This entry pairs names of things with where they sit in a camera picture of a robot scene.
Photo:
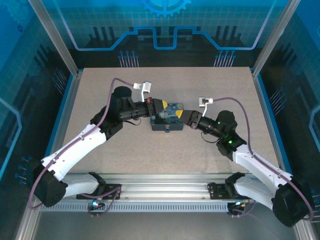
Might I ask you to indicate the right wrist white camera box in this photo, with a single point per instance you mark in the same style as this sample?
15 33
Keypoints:
205 101

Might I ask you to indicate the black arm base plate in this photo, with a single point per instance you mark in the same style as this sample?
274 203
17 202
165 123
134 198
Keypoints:
112 190
216 191

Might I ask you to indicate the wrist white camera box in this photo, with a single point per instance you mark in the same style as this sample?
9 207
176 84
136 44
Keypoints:
146 86
205 101

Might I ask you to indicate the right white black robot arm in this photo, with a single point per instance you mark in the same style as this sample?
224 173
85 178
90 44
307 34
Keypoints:
260 162

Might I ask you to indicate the blue starry painting tin box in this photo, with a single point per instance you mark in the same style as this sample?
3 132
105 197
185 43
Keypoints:
170 117

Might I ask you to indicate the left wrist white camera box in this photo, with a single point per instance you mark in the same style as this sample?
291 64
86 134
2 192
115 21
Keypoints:
146 86

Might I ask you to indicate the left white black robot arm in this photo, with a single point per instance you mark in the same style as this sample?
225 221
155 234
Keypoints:
75 147

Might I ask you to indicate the small padlock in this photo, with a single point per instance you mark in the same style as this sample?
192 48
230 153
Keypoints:
167 128

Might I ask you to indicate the aluminium frame post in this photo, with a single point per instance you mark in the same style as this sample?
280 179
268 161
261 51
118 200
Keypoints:
57 42
272 42

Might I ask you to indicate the aluminium mounting rail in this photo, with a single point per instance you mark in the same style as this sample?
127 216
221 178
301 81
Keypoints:
162 185

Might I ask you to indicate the aluminium blue table side rail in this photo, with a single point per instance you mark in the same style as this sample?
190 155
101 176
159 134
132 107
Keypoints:
271 125
62 125

